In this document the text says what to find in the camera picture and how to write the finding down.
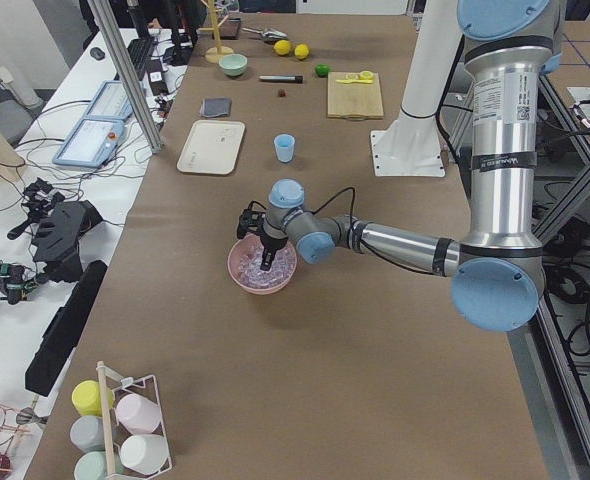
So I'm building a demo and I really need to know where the black long box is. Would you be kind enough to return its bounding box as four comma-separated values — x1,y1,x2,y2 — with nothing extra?
25,260,107,397

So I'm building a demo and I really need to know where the wooden cutting board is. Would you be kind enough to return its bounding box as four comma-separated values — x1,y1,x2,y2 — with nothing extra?
327,71,384,120

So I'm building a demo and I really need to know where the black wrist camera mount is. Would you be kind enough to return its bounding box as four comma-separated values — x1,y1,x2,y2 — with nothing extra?
236,200,266,240

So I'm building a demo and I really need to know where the whole yellow lemon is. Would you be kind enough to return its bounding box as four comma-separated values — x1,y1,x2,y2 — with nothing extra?
273,40,292,56
293,43,310,61

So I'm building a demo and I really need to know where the grey cup in rack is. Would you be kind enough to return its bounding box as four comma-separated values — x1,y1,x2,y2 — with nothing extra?
69,415,105,453

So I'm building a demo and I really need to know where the white wire cup rack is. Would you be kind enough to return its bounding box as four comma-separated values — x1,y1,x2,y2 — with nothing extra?
96,361,173,479

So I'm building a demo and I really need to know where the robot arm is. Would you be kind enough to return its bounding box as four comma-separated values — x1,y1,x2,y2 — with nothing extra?
259,1,566,331

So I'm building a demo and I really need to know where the cream rabbit tray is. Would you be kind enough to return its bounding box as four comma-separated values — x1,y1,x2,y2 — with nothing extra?
176,119,245,175

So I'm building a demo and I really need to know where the metal ice scoop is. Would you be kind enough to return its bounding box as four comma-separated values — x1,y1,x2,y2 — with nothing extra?
241,27,288,43

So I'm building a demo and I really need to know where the upper lemon half slice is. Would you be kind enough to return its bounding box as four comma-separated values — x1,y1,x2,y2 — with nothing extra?
359,70,374,80

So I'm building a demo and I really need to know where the black keyboard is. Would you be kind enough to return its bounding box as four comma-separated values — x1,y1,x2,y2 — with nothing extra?
127,37,155,80

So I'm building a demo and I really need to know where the pink cup in rack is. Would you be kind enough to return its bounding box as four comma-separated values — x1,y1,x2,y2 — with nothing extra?
115,393,162,435

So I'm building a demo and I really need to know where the pink bowl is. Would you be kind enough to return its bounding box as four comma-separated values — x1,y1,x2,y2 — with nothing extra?
227,235,297,295

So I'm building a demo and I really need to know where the mint green bowl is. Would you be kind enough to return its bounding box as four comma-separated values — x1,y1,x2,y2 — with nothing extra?
218,53,248,78

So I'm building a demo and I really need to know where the steel muddler black tip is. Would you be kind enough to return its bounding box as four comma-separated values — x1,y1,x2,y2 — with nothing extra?
259,75,304,84

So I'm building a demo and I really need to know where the white cup in rack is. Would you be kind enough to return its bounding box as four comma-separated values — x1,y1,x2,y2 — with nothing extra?
120,434,169,475

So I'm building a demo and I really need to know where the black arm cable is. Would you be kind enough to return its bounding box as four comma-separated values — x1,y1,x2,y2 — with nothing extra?
308,187,357,224

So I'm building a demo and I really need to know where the wooden mug tree stand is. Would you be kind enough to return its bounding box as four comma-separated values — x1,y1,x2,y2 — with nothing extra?
199,0,234,64

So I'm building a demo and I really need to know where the green lime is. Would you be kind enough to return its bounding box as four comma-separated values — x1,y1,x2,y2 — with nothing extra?
314,64,330,78

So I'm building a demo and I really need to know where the robot teach pendant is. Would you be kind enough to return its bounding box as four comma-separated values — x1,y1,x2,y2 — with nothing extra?
53,116,125,169

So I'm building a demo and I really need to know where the aluminium frame post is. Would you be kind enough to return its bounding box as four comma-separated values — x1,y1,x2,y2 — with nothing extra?
88,0,163,154

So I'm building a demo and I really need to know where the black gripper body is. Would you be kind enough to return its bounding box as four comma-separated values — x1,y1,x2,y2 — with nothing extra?
259,219,288,252

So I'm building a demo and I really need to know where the green cup in rack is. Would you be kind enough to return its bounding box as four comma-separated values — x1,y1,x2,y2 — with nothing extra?
73,451,108,480

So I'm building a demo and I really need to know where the yellow plastic knife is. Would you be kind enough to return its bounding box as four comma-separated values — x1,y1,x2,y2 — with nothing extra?
334,78,374,84

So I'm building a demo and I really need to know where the light blue plastic cup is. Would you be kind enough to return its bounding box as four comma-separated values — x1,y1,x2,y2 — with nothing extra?
273,133,295,163

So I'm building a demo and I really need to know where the grey folded cloth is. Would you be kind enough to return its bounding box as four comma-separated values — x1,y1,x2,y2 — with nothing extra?
199,97,232,118

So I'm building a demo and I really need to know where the yellow cup in rack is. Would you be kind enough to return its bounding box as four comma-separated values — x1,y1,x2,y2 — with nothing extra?
71,380,102,416

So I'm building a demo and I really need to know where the pile of clear ice cubes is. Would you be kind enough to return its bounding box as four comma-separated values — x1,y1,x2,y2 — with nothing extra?
233,245,296,290

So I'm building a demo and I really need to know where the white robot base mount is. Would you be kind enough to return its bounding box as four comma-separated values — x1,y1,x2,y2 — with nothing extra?
371,0,462,177

